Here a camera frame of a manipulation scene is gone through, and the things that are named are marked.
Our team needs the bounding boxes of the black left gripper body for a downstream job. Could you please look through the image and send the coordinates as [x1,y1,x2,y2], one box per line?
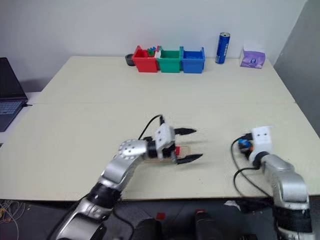
[161,135,179,161]

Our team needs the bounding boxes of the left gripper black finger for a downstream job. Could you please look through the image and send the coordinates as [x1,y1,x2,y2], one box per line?
[175,153,203,166]
[174,127,197,137]

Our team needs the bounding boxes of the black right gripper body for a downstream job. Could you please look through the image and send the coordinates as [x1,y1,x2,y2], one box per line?
[236,136,254,155]

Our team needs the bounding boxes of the wooden letter tray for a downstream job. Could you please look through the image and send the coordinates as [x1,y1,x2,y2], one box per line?
[142,145,194,165]

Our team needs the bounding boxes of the white paper scrap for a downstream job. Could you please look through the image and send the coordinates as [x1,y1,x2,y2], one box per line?
[224,199,241,211]

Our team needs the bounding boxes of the blue plastic bin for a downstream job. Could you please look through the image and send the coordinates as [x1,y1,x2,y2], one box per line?
[180,46,206,75]

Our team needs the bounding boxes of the green plastic bin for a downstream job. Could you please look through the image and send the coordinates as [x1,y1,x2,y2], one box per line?
[157,46,182,74]

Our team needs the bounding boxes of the dark rounded shape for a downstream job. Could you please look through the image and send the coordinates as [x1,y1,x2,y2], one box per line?
[134,217,164,240]
[194,211,224,240]

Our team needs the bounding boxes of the red plastic bin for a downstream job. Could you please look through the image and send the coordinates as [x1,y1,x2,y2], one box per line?
[131,45,159,73]

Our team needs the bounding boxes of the black round container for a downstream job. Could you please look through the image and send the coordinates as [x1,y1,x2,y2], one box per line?
[125,53,136,67]

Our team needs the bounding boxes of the purple tissue pack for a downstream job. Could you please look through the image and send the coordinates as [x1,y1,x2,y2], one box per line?
[239,43,266,70]

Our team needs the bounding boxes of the blue drink can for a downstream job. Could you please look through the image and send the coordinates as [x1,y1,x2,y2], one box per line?
[215,31,231,65]

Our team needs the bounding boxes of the dark laptop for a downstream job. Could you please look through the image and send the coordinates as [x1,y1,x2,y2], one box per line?
[0,57,29,133]

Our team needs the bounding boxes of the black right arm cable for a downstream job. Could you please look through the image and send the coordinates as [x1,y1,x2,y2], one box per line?
[231,133,275,200]

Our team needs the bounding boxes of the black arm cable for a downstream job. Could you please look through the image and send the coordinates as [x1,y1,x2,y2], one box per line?
[138,114,166,141]
[231,133,275,200]

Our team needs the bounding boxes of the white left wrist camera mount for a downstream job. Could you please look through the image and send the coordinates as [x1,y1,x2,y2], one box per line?
[154,124,176,161]

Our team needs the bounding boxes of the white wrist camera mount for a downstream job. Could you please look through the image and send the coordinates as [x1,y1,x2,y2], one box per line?
[247,124,276,163]
[154,124,176,161]

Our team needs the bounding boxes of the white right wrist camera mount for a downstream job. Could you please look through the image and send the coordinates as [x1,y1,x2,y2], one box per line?
[247,124,276,163]

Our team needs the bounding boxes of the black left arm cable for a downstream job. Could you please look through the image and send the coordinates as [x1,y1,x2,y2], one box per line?
[138,114,166,141]

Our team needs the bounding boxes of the white floor cables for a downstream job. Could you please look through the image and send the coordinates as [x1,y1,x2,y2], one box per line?
[0,199,26,240]

